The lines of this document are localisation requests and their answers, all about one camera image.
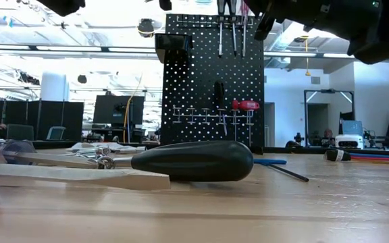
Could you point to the white box device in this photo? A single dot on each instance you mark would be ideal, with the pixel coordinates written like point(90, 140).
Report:
point(350, 141)

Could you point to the black metal pegboard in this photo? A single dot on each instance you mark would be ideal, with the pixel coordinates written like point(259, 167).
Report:
point(201, 74)

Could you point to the slotted tool holder rail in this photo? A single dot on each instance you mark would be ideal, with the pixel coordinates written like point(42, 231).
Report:
point(194, 20)

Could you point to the white work glove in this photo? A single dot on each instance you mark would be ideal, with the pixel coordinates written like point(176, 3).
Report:
point(113, 146)

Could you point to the black ceiling speaker yellow band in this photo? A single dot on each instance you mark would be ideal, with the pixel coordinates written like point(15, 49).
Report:
point(146, 27)

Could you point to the grey office chair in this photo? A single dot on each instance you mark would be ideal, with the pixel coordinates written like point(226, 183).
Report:
point(56, 132)
point(20, 131)

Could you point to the black partition screen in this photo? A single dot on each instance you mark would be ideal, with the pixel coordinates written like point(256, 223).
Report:
point(73, 114)

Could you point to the black pegboard bin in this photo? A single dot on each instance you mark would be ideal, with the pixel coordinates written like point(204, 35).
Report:
point(172, 45)

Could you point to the grey wall vent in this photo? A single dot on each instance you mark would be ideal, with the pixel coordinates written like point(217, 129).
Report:
point(315, 79)

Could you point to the small black tripod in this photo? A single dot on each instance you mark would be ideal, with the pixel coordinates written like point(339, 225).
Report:
point(298, 137)

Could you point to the blue screen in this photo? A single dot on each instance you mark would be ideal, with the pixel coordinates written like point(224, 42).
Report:
point(351, 127)

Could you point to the black computer monitor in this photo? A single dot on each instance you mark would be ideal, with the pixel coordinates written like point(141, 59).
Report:
point(106, 108)

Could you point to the long silver socket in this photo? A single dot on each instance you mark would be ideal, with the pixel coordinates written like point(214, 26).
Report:
point(101, 151)
point(106, 162)

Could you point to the black metal gantry frame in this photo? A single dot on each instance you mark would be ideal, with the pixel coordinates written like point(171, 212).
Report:
point(305, 114)

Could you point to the dark ceiling fixture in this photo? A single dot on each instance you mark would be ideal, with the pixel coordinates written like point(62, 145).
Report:
point(29, 78)

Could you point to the black ceiling dome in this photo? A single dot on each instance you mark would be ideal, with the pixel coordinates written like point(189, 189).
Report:
point(82, 78)

